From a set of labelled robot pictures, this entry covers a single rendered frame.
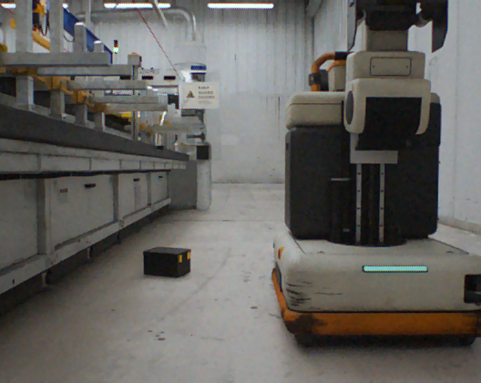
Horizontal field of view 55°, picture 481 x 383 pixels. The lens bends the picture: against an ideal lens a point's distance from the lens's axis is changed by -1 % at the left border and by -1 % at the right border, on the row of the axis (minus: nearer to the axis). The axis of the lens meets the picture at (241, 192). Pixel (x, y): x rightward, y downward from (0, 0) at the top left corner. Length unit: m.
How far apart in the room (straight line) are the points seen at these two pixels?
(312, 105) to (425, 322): 0.80
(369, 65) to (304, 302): 0.73
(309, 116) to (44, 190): 1.16
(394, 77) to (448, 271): 0.59
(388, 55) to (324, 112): 0.33
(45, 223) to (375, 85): 1.46
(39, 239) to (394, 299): 1.46
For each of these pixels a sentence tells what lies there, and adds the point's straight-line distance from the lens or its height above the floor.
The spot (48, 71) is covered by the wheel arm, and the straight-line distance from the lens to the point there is 1.52.
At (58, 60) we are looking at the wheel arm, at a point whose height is 0.80.
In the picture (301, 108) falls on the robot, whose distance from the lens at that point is 1.68.
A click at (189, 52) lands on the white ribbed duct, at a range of 10.26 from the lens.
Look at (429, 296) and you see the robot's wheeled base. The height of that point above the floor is 0.17.
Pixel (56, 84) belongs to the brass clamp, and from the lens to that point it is 1.70.
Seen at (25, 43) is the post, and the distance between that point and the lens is 1.52.
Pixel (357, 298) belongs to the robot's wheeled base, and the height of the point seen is 0.16.
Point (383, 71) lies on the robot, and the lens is 1.49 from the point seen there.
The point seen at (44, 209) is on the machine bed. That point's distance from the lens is 2.16.
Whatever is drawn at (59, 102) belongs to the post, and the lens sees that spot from 1.72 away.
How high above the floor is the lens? 0.54
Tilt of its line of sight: 3 degrees down
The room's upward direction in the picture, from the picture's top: straight up
